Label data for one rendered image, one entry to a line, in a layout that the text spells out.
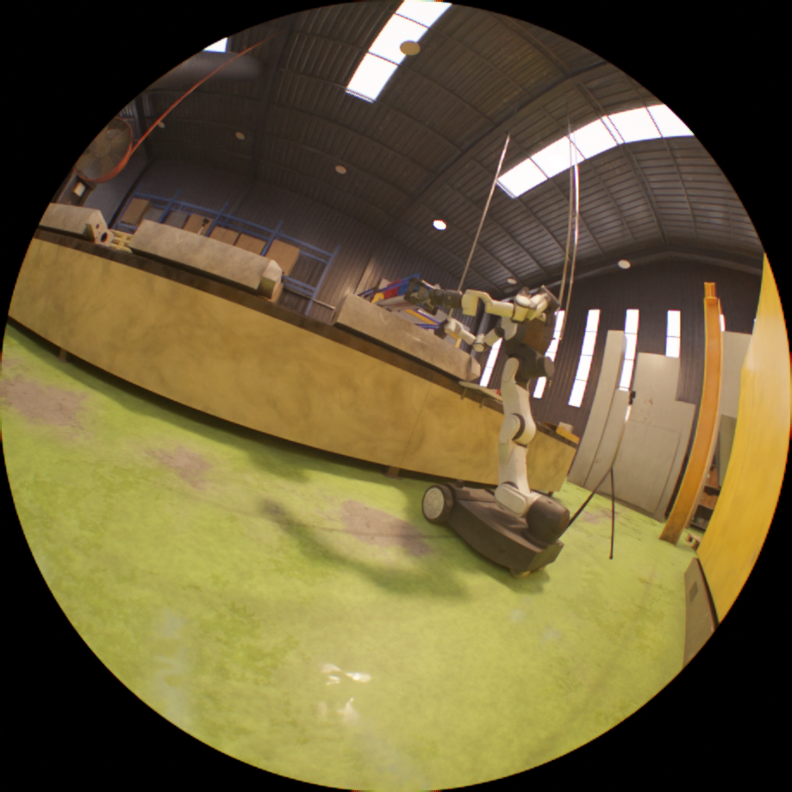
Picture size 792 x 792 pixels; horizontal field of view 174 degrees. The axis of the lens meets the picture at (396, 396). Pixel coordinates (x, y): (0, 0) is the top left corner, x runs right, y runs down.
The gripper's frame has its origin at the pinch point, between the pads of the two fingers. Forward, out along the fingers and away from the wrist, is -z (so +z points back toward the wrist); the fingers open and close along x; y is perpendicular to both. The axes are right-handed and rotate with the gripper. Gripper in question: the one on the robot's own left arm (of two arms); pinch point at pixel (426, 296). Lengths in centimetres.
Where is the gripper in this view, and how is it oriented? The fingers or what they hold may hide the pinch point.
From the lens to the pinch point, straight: 135.5
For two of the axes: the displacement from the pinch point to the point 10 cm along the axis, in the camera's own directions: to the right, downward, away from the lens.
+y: 3.4, -9.3, 1.4
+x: 3.3, 2.6, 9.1
